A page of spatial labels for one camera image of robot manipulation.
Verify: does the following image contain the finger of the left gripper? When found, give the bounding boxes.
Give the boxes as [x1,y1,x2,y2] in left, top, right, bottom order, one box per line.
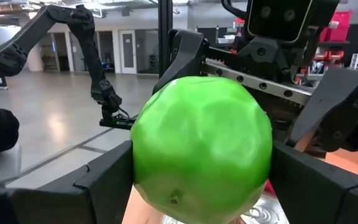
[287,68,358,153]
[152,29,209,94]

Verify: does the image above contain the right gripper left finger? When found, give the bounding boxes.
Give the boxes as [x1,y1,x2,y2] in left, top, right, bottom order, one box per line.
[0,140,135,224]

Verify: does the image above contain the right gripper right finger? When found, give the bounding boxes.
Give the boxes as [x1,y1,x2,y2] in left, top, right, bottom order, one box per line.
[268,142,358,224]

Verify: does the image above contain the blue pink label can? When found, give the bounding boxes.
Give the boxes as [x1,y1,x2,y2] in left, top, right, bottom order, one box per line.
[162,182,290,224]

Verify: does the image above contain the green apple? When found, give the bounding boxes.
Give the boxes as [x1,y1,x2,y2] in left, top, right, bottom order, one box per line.
[130,76,273,224]

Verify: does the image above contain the red storage bins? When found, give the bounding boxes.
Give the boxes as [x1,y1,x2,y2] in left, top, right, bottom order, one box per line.
[319,10,353,43]

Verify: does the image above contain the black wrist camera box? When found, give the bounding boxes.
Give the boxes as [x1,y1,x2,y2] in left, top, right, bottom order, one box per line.
[246,0,340,44]

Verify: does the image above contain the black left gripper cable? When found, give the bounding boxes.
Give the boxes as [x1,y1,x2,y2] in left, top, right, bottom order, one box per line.
[221,0,249,21]

